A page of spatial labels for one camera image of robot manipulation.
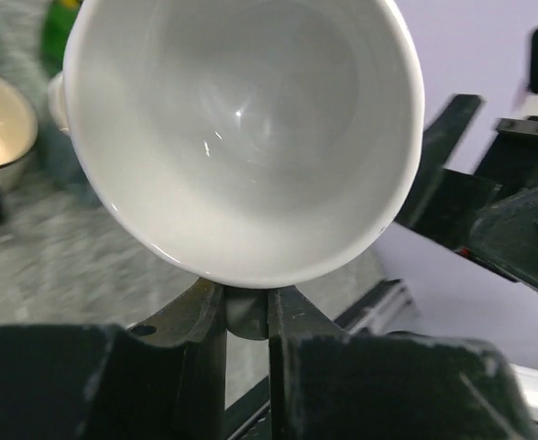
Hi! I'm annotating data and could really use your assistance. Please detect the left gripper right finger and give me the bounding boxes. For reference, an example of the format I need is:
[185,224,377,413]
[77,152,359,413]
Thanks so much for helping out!
[267,287,356,439]

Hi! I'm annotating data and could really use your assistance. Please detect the green glass bottle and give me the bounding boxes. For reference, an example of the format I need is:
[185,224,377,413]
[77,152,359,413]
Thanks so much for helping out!
[39,0,82,77]

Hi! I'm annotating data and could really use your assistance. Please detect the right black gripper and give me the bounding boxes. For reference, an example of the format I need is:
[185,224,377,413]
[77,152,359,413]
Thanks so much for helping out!
[395,94,538,292]

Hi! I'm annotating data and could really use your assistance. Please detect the light blue mug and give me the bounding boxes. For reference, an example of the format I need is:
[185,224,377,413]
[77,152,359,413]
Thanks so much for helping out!
[47,0,425,343]

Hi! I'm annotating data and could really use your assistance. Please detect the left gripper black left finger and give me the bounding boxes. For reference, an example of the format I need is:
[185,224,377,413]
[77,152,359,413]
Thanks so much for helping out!
[129,279,227,439]

